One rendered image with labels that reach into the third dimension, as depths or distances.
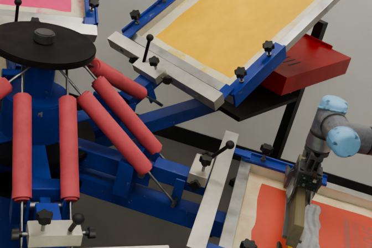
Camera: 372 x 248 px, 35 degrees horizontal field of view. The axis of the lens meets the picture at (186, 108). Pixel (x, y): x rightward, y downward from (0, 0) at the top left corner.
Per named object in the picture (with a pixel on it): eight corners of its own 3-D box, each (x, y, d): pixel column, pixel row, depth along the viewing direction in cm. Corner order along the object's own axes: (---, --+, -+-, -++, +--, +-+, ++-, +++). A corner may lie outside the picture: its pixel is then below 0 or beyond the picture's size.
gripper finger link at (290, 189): (278, 207, 175) (292, 183, 171) (279, 196, 180) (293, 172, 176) (287, 211, 175) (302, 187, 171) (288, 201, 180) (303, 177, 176)
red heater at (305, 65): (272, 41, 327) (278, 20, 322) (344, 76, 303) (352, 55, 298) (201, 56, 283) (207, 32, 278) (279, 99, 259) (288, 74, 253)
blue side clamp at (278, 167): (321, 191, 211) (327, 175, 208) (321, 199, 206) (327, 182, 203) (239, 165, 213) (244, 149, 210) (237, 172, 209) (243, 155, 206)
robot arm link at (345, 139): (379, 138, 150) (364, 117, 160) (337, 131, 148) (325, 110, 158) (367, 164, 153) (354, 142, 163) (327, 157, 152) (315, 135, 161)
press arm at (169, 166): (206, 186, 188) (210, 172, 185) (203, 196, 182) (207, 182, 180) (154, 169, 189) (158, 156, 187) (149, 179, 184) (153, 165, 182)
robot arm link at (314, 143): (309, 124, 170) (337, 133, 170) (304, 138, 172) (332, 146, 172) (309, 136, 164) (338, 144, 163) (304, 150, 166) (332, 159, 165)
